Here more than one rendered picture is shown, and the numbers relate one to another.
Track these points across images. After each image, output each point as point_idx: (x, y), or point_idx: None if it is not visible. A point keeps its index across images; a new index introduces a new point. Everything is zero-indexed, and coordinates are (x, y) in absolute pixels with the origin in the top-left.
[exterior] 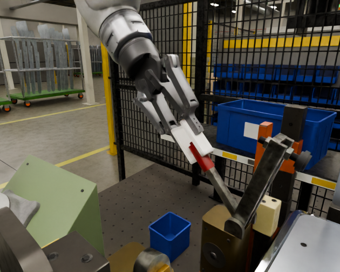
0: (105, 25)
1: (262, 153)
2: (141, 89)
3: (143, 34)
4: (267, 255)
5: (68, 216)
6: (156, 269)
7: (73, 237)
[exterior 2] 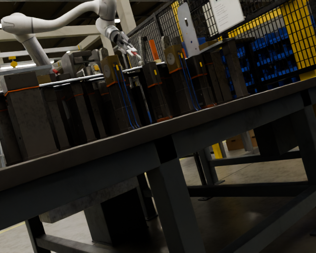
0: (106, 31)
1: (151, 47)
2: (118, 44)
3: (116, 30)
4: None
5: None
6: None
7: None
